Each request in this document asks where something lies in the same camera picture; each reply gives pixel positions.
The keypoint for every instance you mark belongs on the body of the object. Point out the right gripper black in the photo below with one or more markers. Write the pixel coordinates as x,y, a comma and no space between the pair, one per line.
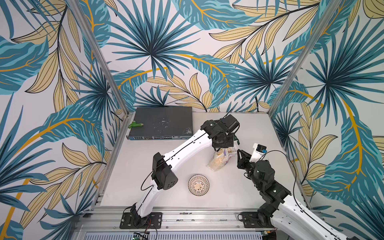
246,160

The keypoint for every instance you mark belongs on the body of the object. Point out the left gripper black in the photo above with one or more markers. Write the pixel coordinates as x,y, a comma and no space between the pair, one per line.
230,142

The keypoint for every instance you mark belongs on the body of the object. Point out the oats bag white purple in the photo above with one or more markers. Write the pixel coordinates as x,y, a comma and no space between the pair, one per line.
222,157

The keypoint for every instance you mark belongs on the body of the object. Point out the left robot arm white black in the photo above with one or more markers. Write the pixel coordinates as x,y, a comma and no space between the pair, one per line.
163,174

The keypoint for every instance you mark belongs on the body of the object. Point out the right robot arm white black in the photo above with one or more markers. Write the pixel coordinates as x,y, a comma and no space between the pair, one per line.
281,210

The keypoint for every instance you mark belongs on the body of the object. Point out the patterned breakfast bowl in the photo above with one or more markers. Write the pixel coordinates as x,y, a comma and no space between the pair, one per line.
198,185

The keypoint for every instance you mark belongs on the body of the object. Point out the green plastic toy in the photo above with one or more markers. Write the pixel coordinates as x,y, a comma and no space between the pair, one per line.
134,124

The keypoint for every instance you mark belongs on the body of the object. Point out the green handled screwdriver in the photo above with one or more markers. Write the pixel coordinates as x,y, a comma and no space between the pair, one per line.
236,140

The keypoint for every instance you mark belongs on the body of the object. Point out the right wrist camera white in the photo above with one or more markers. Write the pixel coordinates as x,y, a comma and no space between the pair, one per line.
258,152

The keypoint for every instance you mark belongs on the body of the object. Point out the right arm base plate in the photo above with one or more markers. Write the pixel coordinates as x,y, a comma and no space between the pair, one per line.
255,220

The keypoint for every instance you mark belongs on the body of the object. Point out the grey network switch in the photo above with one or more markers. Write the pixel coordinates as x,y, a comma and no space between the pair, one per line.
165,123

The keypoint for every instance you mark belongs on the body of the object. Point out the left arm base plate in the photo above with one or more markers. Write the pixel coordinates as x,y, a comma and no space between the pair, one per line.
130,221

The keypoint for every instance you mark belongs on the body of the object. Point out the right aluminium frame post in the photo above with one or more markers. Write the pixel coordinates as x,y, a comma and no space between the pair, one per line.
318,31

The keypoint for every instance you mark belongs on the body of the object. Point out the aluminium frame post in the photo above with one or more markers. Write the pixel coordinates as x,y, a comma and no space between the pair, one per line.
318,31
87,31

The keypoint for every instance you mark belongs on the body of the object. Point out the aluminium front rail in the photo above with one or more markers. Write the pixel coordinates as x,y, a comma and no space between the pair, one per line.
112,223

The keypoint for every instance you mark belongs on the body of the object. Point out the left aluminium frame post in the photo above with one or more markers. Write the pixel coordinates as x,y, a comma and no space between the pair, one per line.
87,31

